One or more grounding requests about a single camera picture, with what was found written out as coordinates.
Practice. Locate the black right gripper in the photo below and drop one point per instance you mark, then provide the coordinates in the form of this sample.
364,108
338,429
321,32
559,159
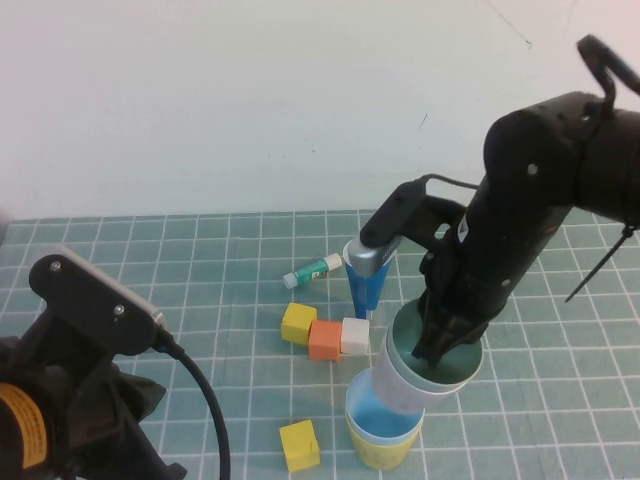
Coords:
490,260

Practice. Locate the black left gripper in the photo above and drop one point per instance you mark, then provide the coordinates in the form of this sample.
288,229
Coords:
95,415

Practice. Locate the green plastic cup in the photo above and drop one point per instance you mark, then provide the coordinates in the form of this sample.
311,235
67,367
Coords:
450,370

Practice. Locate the light blue plastic cup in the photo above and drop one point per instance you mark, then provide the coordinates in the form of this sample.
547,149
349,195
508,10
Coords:
380,420

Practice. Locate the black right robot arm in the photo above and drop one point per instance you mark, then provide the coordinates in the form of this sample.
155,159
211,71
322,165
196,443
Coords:
600,165

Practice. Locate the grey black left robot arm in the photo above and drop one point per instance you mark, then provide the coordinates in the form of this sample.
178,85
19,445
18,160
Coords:
20,425

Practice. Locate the blue paper cone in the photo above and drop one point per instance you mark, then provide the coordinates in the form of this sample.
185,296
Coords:
365,295

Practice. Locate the white cube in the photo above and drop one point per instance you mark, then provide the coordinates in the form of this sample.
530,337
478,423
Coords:
355,336

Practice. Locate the orange cube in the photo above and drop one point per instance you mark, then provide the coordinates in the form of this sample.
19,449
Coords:
324,340

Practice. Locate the yellow plastic cup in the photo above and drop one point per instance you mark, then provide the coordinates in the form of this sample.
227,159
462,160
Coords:
380,452

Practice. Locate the plain yellow cube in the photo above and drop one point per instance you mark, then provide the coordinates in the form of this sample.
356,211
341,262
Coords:
297,322

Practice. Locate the green white glue stick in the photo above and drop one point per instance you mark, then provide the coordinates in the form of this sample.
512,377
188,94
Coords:
310,272

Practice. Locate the yellow cube with pen mark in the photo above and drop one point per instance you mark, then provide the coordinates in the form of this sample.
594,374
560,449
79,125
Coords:
299,445

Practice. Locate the green grid cutting mat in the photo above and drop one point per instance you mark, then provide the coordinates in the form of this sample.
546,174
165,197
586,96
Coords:
200,260

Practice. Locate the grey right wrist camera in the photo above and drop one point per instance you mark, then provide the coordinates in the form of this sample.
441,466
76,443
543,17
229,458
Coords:
370,260

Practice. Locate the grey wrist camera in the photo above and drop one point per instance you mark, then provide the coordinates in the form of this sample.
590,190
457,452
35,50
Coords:
125,292
370,260

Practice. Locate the black left camera bracket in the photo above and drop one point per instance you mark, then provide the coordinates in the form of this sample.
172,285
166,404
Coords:
85,300

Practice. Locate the black camera bracket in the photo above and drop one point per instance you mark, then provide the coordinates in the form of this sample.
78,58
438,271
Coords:
395,210
85,300

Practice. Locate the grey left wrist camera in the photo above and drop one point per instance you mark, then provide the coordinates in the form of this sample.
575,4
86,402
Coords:
125,292

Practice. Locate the black right camera bracket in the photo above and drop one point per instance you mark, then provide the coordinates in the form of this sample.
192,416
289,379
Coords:
395,210

